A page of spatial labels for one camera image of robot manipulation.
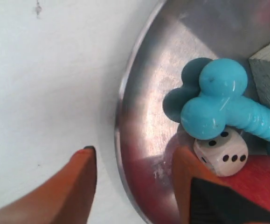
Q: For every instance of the turquoise bone toy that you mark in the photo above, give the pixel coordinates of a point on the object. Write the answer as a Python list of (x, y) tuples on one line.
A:
[(212, 97)]

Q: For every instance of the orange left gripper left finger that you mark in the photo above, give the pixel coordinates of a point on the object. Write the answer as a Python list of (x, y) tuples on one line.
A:
[(65, 198)]

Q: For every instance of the red apple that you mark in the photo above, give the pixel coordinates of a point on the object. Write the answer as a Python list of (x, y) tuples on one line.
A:
[(253, 180)]

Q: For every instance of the wooden dice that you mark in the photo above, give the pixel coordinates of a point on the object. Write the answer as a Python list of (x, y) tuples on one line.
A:
[(225, 155)]

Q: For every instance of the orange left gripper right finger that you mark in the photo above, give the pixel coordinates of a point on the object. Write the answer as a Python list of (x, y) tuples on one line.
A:
[(204, 198)]

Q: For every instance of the round metal plate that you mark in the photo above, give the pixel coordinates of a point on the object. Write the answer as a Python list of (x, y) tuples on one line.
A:
[(176, 32)]

